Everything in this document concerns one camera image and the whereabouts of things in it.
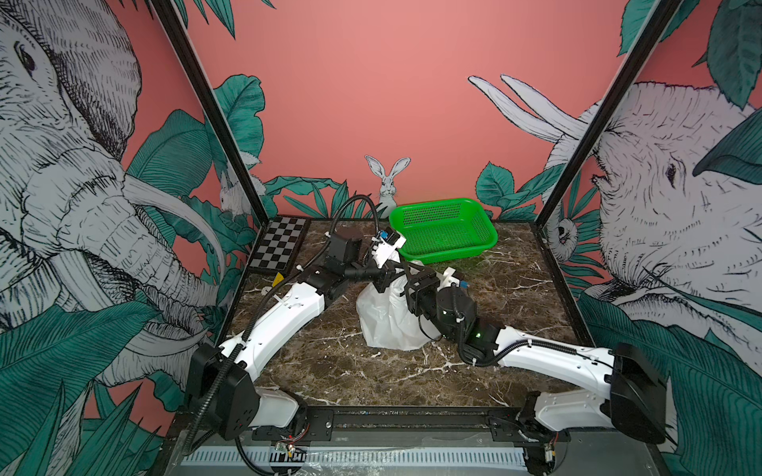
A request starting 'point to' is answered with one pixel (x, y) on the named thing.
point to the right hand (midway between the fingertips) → (396, 269)
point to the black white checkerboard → (279, 244)
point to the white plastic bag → (387, 318)
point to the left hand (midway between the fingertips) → (409, 265)
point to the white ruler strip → (269, 456)
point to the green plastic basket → (444, 229)
